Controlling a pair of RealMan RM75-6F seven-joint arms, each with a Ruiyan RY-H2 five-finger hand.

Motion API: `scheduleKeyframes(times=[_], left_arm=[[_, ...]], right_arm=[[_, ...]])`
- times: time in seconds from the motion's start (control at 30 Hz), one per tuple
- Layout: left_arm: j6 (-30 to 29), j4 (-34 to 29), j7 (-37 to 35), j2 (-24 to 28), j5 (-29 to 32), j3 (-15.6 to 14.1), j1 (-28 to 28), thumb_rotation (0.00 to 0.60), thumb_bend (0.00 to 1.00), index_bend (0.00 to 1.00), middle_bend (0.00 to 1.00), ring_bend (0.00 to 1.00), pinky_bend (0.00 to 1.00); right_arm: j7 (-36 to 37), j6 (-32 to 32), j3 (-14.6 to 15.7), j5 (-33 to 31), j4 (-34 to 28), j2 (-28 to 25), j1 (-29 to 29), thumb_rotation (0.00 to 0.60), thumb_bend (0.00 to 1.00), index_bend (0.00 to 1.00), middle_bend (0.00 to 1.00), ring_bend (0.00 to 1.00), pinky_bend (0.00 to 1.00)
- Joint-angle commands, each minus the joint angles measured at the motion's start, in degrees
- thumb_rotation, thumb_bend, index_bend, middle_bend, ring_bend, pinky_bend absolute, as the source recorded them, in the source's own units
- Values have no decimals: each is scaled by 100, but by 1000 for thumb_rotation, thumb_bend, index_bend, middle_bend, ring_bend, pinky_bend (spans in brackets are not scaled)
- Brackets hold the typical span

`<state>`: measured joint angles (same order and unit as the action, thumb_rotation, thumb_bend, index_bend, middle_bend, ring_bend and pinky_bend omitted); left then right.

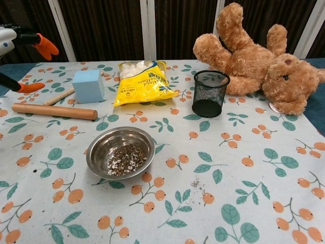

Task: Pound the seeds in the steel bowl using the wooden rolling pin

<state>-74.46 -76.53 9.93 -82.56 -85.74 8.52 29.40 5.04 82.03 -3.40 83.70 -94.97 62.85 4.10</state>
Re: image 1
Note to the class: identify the light blue foam cube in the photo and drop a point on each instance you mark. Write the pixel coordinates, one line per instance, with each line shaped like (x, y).
(89, 86)

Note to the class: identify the brown teddy bear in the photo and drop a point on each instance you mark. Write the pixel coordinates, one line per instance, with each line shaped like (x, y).
(254, 61)

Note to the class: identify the spilled granule crumbs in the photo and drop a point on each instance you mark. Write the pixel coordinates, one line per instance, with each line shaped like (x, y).
(195, 183)

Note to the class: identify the black mesh pen cup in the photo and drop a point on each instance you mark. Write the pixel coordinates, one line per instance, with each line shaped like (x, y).
(208, 101)

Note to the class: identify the white partition post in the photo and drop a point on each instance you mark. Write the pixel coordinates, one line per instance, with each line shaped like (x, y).
(147, 28)
(217, 10)
(62, 28)
(311, 28)

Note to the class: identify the wooden rolling pin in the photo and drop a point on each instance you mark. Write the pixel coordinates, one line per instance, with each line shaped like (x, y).
(56, 111)

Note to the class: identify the floral print tablecloth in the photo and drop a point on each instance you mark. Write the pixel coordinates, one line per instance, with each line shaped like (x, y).
(228, 165)

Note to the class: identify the stainless steel bowl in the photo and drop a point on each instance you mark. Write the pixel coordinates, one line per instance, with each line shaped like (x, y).
(101, 150)

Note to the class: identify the thin wooden stick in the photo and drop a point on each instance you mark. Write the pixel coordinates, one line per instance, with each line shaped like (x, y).
(58, 97)

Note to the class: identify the yellow marshmallow bag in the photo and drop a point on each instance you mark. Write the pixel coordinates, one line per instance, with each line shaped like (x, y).
(142, 86)

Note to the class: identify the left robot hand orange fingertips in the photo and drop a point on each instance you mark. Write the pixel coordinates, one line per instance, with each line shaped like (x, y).
(44, 45)

